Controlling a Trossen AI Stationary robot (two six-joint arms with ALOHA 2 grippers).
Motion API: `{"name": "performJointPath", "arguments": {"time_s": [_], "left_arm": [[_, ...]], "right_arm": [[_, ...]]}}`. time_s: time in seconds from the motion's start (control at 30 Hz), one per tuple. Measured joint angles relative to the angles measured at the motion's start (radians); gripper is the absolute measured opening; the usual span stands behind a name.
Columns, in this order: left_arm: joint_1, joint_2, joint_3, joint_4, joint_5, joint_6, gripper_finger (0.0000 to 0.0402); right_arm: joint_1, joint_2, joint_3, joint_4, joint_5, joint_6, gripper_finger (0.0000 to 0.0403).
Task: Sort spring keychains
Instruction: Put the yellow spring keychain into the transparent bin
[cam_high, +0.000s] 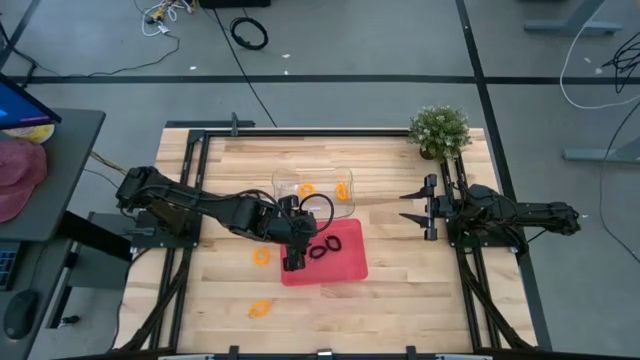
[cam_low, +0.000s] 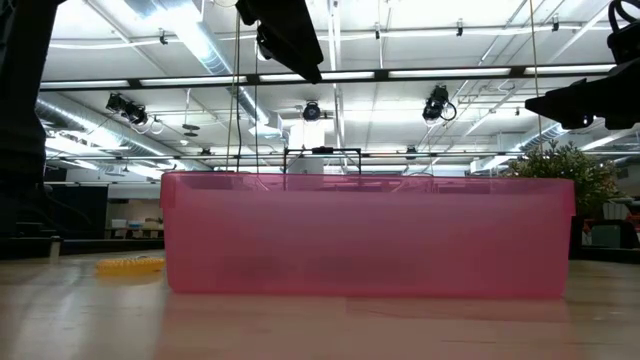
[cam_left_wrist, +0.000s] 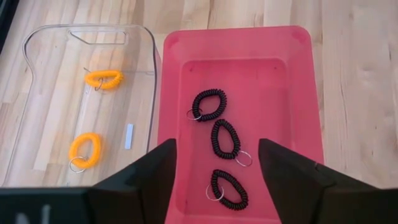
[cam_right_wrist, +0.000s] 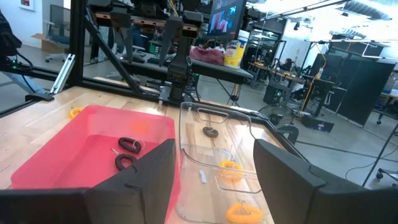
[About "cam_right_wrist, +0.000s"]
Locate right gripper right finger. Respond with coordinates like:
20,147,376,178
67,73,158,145
252,139,327,224

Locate black aluminium rig frame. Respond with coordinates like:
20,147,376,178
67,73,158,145
0,0,175,105

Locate yellow corn cob toy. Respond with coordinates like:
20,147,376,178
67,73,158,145
68,106,85,121

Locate grey office chair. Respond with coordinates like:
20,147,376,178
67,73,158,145
45,4,72,63

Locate silver aluminium bracket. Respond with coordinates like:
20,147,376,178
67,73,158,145
50,53,76,95

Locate black spring keychain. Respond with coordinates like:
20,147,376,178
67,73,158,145
118,136,144,154
202,126,220,139
111,148,138,172

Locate cardboard box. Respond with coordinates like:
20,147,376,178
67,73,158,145
30,32,70,54

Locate pink translucent plastic bin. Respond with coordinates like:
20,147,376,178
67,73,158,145
11,105,182,224

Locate black cabinets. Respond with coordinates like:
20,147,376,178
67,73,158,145
310,52,396,127

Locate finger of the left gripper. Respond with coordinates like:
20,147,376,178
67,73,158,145
159,30,185,68

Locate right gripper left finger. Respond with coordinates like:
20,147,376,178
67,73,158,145
84,138,177,224

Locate overhead LED light bar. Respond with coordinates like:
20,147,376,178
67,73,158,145
257,0,355,22

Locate black floor fan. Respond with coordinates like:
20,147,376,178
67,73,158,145
257,103,296,128

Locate black work table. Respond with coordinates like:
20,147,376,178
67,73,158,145
119,57,254,85

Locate yellow spring keychain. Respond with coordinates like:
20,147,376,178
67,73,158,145
218,159,244,184
225,202,265,224

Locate clear plastic bin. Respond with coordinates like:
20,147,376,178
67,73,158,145
175,101,272,224

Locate white yellow wipes canister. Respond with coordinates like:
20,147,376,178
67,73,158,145
223,29,251,69

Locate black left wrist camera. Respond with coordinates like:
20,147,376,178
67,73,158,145
182,11,205,39

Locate black monitor screen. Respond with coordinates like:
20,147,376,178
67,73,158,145
207,0,247,40

